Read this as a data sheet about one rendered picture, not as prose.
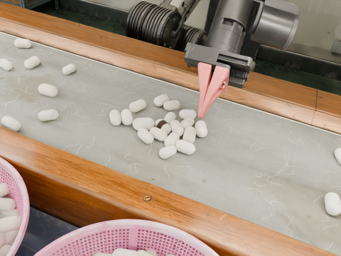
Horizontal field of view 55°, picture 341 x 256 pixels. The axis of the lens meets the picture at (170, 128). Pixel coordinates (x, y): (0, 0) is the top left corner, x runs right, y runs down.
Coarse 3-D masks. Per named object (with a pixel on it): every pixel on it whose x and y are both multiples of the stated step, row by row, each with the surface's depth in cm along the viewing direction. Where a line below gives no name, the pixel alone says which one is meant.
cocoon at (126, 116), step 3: (123, 111) 59; (126, 111) 59; (129, 111) 59; (123, 114) 58; (126, 114) 58; (129, 114) 58; (123, 117) 58; (126, 117) 58; (129, 117) 58; (132, 117) 59; (123, 120) 58; (126, 120) 58; (129, 120) 58; (132, 120) 58; (123, 123) 58; (126, 123) 58; (129, 123) 58
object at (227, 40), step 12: (216, 24) 51; (216, 36) 50; (228, 36) 50; (240, 36) 51; (204, 48) 49; (216, 48) 50; (228, 48) 50; (240, 48) 51; (228, 60) 49; (240, 60) 49
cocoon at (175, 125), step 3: (174, 120) 58; (177, 120) 59; (171, 123) 58; (174, 123) 58; (177, 123) 58; (180, 123) 58; (171, 126) 58; (174, 126) 57; (177, 126) 57; (180, 126) 57; (171, 129) 58; (174, 129) 57; (177, 129) 57; (180, 129) 57; (183, 129) 57; (177, 132) 57; (180, 132) 57; (183, 132) 57; (180, 135) 57
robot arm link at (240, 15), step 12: (228, 0) 51; (240, 0) 51; (252, 0) 52; (216, 12) 53; (228, 12) 51; (240, 12) 51; (252, 12) 55; (228, 24) 51; (240, 24) 51; (252, 24) 53
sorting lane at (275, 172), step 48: (0, 48) 76; (48, 48) 78; (0, 96) 62; (96, 96) 65; (144, 96) 67; (192, 96) 69; (48, 144) 53; (96, 144) 54; (144, 144) 56; (240, 144) 58; (288, 144) 60; (336, 144) 61; (192, 192) 49; (240, 192) 50; (288, 192) 51; (336, 192) 52; (336, 240) 45
